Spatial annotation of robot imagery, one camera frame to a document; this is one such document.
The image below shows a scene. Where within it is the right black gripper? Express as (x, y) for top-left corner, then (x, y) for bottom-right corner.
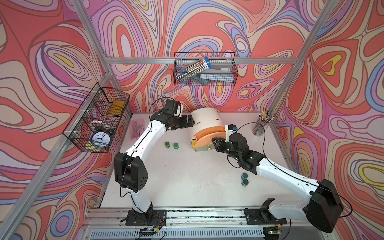
(212, 137), (241, 161)

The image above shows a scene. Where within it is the orange top drawer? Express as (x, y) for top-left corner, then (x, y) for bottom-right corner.
(191, 127), (226, 149)

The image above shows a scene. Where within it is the cream round drawer cabinet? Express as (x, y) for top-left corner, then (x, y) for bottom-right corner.
(190, 108), (225, 142)

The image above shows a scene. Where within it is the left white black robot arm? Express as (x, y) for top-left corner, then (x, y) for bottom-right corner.
(114, 111), (195, 214)

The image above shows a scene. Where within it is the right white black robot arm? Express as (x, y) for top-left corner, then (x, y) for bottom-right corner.
(212, 133), (344, 233)

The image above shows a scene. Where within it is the pencil holder cup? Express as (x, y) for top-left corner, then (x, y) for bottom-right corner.
(252, 109), (274, 137)

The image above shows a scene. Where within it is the pink plastic case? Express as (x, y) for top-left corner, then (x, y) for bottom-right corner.
(131, 118), (146, 140)

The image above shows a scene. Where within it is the grey box in basket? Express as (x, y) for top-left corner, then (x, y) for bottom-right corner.
(200, 63), (234, 82)

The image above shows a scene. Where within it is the clear pencil tube blue cap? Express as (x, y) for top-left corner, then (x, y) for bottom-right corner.
(175, 57), (212, 83)

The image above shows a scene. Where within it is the yellow object in basket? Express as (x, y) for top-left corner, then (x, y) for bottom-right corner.
(108, 101), (126, 117)

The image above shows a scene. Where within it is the green circuit board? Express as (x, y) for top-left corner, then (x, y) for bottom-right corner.
(138, 228), (160, 239)

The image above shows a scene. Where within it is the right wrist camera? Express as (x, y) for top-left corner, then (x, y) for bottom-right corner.
(225, 124), (238, 143)

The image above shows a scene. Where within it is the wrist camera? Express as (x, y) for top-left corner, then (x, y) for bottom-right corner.
(164, 99), (184, 117)
(225, 124), (238, 143)

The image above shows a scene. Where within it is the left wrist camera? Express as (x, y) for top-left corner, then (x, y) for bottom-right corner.
(164, 99), (184, 117)

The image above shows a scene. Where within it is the black wire basket back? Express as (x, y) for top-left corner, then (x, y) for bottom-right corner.
(173, 51), (239, 86)

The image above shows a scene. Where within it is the black wire basket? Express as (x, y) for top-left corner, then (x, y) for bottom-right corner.
(173, 51), (239, 86)
(63, 83), (130, 153)

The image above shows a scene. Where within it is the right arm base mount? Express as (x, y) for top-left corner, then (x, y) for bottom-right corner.
(244, 198), (287, 226)

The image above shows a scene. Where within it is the black wire basket left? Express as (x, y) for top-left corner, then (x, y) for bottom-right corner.
(63, 83), (130, 153)

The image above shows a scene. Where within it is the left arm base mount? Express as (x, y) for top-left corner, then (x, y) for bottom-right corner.
(121, 210), (167, 227)

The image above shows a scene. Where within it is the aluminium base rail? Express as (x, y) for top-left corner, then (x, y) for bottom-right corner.
(75, 207), (338, 240)

